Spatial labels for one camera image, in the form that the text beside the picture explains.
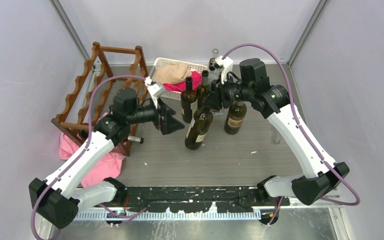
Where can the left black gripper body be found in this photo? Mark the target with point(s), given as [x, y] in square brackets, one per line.
[159, 115]

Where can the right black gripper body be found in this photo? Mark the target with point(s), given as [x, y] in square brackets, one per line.
[229, 92]

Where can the black-neck green wine bottle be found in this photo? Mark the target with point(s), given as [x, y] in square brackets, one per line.
[199, 126]

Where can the silver-neck dark wine bottle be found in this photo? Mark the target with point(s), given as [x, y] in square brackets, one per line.
[134, 139]

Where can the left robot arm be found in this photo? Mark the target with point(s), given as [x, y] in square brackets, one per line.
[58, 199]

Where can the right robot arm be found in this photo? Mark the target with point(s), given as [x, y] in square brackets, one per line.
[320, 172]

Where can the dark bottle gold label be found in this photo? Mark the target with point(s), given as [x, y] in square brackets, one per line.
[203, 89]

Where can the clear bottle black cap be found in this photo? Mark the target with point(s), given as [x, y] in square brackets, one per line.
[213, 72]
[216, 112]

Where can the dark bottle beige label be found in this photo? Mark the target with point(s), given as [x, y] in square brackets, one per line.
[235, 116]

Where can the brown wine bottle white label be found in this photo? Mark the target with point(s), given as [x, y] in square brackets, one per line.
[188, 98]

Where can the rear clear bottle black cap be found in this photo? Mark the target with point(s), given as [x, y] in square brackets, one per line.
[213, 72]

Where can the empty clear glass bottle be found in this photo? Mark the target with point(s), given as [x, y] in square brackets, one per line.
[214, 53]

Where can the brown wooden wine rack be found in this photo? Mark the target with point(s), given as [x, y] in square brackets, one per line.
[102, 96]

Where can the magenta cloth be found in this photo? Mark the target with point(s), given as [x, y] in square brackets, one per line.
[196, 77]

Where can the beige cloth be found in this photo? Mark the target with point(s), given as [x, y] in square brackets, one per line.
[174, 73]

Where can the white plastic basket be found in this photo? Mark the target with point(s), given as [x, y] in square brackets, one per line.
[160, 62]

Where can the clear drinking glass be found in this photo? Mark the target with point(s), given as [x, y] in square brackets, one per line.
[276, 135]

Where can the pink cloth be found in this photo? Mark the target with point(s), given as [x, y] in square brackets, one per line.
[109, 165]

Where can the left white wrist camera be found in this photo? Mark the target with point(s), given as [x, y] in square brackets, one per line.
[155, 90]

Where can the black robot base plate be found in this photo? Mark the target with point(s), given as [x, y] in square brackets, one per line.
[194, 199]

